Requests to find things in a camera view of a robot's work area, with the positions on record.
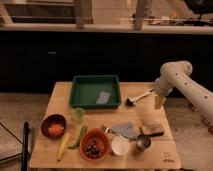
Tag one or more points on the green plastic tray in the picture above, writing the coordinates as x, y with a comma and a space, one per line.
86, 88

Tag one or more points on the blue-grey cloth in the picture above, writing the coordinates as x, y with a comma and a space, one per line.
125, 129

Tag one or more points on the white-handled dish brush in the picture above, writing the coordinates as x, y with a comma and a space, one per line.
131, 101

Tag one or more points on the black pole stand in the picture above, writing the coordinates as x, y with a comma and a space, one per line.
25, 152

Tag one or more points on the orange carrot piece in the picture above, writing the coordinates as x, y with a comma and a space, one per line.
55, 130

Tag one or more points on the dark red bowl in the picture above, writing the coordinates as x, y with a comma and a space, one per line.
49, 121

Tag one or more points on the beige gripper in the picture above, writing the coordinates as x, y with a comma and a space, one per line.
159, 101

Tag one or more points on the wooden scrub brush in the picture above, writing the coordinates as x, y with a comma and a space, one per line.
152, 130

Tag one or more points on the orange bowl with berries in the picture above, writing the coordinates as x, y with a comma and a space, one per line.
94, 145

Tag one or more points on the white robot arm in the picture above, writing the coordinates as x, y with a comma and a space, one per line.
177, 75

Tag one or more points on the white small cup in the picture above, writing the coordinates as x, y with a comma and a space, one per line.
120, 146

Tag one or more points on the green plastic cup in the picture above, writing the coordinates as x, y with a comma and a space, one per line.
78, 114

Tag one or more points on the metal measuring cup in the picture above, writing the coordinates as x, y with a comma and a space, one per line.
142, 141

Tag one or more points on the green cucumber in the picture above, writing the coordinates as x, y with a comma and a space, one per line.
81, 134

